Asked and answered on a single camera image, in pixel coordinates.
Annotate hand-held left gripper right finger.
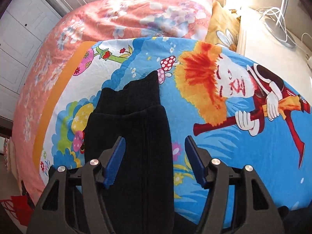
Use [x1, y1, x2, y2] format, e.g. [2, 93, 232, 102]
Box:
[184, 136, 285, 234]

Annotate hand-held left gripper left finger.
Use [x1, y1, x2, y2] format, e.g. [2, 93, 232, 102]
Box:
[26, 136, 126, 234]

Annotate black pants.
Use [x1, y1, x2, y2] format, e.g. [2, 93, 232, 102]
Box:
[73, 70, 195, 234]

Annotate cartoon printed bed sheet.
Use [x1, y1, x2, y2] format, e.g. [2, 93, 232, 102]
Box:
[33, 36, 312, 225]

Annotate red bag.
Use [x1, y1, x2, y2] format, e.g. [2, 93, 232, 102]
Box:
[0, 195, 33, 225]

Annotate white bedside table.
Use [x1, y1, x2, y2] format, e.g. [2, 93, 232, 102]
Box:
[238, 7, 312, 95]

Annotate yellow daisy pillow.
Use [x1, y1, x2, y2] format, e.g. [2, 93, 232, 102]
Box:
[204, 0, 242, 52]

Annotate pink floral quilt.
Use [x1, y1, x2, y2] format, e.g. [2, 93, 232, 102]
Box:
[11, 0, 216, 195]

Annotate white wardrobe doors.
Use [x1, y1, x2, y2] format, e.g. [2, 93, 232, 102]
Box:
[0, 0, 64, 95]

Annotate grey metal ring stand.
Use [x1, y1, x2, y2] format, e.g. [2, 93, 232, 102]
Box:
[264, 0, 296, 49]

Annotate silver lamp base with cables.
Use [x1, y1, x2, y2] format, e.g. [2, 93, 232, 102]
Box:
[258, 7, 312, 61]

